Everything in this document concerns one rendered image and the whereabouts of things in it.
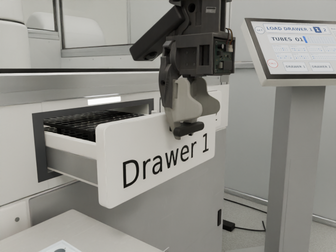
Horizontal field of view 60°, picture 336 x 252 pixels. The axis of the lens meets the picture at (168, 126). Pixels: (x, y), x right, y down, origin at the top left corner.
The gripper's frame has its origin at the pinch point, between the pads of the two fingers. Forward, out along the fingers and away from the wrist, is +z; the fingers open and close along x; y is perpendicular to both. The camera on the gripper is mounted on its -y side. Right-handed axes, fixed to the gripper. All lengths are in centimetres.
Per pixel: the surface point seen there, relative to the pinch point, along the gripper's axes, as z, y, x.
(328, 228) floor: 90, 6, 159
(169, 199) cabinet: 25.0, -17.7, 20.7
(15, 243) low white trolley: 14.3, -13.0, -21.1
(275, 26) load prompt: -26, -14, 87
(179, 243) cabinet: 40, -18, 26
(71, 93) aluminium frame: -5.2, -17.4, -7.6
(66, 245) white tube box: 10.7, -2.2, -20.2
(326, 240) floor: 90, 7, 143
